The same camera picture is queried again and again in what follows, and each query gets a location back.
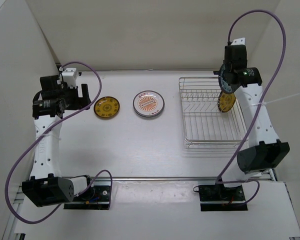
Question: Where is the teal blue patterned plate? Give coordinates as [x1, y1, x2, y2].
[213, 63, 234, 94]

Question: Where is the yellow patterned plate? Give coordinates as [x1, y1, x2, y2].
[93, 96, 120, 120]

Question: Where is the white plate orange sunburst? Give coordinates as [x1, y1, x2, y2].
[132, 90, 165, 116]

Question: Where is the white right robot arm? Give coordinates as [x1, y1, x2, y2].
[214, 39, 290, 200]

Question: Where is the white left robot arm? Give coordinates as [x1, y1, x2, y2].
[21, 73, 95, 207]

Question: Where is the yellow brown rear plate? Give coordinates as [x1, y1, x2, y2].
[217, 92, 236, 113]

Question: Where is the white zip tie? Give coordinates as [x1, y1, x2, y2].
[249, 92, 300, 107]

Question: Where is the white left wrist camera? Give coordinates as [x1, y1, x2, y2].
[59, 67, 79, 89]

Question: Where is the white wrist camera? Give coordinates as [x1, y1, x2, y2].
[227, 37, 246, 46]
[59, 67, 79, 89]

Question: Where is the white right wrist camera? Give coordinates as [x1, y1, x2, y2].
[227, 37, 246, 46]

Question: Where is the silver wire dish rack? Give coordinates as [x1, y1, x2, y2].
[178, 76, 246, 149]

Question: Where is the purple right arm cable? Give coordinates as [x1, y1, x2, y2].
[216, 9, 287, 206]

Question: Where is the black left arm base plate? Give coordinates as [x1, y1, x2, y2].
[63, 181, 112, 210]

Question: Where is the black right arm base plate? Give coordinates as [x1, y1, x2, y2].
[192, 184, 248, 212]

